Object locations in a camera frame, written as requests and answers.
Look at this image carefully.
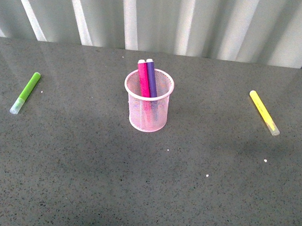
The purple highlighter pen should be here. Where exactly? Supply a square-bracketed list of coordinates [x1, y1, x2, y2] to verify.
[146, 58, 158, 120]

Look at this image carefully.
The pink highlighter pen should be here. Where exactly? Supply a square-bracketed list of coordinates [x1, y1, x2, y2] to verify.
[137, 59, 151, 124]

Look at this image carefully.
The pink mesh pen cup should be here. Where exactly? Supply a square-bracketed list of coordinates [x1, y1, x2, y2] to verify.
[124, 69, 174, 133]

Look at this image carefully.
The yellow highlighter pen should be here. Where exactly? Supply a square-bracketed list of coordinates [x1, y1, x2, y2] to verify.
[249, 90, 280, 136]

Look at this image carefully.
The green highlighter pen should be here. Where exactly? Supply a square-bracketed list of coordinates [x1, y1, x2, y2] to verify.
[9, 72, 41, 115]

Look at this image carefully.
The white pleated curtain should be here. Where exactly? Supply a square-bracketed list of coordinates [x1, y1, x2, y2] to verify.
[0, 0, 302, 69]

